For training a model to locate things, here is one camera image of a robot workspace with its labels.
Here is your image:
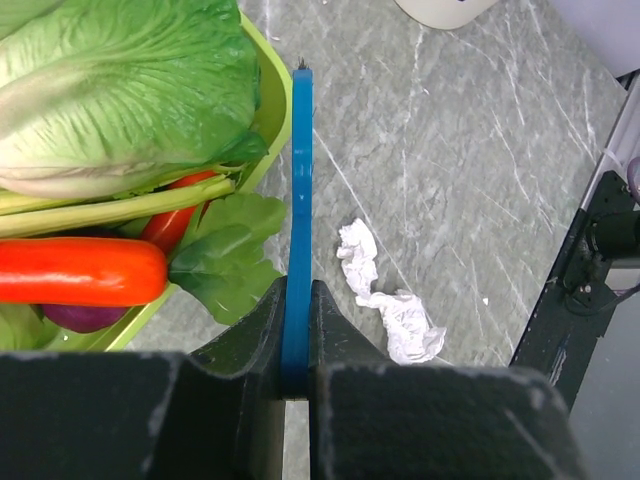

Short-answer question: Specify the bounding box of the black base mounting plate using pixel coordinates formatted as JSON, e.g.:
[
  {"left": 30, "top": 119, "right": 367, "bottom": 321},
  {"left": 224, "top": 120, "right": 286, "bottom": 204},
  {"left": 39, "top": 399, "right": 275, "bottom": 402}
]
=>
[{"left": 511, "top": 171, "right": 639, "bottom": 407}]

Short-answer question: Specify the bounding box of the green leafy herb toy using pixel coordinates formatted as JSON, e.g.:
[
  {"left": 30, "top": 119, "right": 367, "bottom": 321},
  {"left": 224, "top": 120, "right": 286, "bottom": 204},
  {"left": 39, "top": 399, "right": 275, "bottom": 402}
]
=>
[{"left": 169, "top": 193, "right": 286, "bottom": 325}]

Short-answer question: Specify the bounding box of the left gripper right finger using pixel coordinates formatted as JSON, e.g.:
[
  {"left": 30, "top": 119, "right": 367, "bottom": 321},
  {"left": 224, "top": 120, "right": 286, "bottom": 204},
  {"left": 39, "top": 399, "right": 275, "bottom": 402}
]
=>
[{"left": 308, "top": 281, "right": 585, "bottom": 479}]

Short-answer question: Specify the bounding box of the short napa cabbage toy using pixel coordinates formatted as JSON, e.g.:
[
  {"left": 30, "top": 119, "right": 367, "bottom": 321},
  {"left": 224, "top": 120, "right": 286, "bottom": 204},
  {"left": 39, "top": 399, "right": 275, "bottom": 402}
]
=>
[{"left": 1, "top": 1, "right": 268, "bottom": 198}]

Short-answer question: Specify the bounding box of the white leek toy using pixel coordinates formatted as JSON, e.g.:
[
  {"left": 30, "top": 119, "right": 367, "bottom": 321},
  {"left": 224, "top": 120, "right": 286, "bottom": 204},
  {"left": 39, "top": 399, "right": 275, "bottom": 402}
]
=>
[{"left": 1, "top": 177, "right": 235, "bottom": 238}]

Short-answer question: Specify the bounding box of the round green cabbage toy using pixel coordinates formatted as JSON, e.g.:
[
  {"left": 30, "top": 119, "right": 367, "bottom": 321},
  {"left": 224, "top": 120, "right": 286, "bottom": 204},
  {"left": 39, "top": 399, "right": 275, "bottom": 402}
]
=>
[{"left": 0, "top": 304, "right": 61, "bottom": 351}]

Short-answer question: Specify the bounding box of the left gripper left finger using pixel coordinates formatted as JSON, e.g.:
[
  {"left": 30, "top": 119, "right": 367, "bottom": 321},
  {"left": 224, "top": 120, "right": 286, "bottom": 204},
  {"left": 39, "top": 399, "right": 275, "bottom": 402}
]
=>
[{"left": 1, "top": 279, "right": 286, "bottom": 479}]

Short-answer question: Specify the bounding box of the purple onion toy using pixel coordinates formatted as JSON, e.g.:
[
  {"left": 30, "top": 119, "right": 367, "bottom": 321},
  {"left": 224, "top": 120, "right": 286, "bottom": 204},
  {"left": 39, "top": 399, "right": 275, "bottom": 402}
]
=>
[{"left": 41, "top": 304, "right": 129, "bottom": 334}]

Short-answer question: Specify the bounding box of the green vegetable tray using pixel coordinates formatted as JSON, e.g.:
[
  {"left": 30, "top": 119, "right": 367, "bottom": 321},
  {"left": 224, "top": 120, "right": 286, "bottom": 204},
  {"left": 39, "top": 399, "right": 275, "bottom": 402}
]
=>
[{"left": 45, "top": 16, "right": 292, "bottom": 351}]

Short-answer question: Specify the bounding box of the paper scrap near dustpan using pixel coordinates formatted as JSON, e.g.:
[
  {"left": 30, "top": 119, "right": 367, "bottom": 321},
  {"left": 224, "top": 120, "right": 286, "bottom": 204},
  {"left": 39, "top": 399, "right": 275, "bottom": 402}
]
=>
[{"left": 336, "top": 218, "right": 446, "bottom": 365}]

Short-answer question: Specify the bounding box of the blue hand brush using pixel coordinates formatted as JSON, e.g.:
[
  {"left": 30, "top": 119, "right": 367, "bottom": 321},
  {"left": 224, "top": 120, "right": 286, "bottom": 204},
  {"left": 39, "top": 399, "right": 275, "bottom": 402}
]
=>
[{"left": 280, "top": 60, "right": 314, "bottom": 399}]

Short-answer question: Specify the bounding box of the white trash bin black rim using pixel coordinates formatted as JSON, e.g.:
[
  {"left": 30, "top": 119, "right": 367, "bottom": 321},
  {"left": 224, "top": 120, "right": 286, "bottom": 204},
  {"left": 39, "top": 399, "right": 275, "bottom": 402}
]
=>
[{"left": 395, "top": 0, "right": 498, "bottom": 31}]

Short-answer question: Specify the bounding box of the orange carrot toy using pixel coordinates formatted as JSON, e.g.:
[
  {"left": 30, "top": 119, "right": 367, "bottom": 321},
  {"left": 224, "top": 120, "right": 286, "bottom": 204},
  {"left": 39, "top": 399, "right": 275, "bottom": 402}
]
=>
[{"left": 1, "top": 237, "right": 168, "bottom": 307}]

